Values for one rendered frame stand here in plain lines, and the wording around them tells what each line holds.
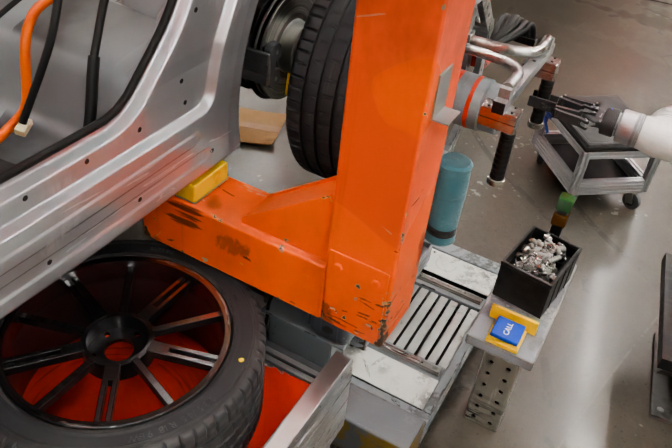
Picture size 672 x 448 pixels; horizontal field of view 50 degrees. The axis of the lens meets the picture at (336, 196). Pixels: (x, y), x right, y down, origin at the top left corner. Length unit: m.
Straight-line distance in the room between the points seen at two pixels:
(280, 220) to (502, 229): 1.49
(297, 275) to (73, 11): 0.81
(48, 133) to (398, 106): 0.86
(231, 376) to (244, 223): 0.35
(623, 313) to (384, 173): 1.56
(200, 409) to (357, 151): 0.61
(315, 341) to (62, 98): 0.93
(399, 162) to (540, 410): 1.20
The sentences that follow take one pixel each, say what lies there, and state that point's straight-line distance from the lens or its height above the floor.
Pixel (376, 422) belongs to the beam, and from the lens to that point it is 2.02.
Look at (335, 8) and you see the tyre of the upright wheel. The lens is 1.75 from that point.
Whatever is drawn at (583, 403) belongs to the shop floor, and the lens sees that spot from 2.41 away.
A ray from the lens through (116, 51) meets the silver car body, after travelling 1.68.
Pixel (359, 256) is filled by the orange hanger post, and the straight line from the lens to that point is 1.51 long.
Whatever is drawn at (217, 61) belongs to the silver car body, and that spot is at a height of 1.01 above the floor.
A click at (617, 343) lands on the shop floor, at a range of 2.65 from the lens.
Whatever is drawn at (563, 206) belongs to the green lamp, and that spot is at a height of 0.64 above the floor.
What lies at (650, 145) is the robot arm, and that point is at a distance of 2.01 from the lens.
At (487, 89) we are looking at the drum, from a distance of 1.89.
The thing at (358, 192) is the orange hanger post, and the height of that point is 0.91.
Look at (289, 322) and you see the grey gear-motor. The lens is 2.08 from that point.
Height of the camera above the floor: 1.73
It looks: 36 degrees down
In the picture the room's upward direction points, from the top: 7 degrees clockwise
